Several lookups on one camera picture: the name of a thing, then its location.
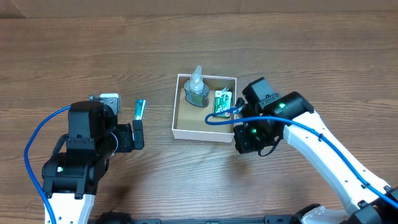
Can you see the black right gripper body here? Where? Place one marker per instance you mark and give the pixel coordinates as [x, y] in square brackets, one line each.
[257, 138]

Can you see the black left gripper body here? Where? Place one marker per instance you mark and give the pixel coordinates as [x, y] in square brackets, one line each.
[123, 133]

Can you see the teal white small tube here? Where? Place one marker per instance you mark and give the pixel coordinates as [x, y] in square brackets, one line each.
[139, 109]

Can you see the green white small packet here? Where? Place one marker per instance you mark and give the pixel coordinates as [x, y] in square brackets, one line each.
[223, 99]

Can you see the clear purple liquid bottle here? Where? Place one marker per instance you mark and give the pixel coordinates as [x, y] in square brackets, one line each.
[196, 91]

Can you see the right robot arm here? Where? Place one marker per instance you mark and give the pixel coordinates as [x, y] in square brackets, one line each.
[266, 118]

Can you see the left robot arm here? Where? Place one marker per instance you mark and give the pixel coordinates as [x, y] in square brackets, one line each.
[81, 157]

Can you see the white cardboard box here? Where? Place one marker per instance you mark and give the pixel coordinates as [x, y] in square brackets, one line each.
[189, 121]

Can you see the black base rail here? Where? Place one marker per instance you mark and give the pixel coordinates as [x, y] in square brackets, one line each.
[126, 218]

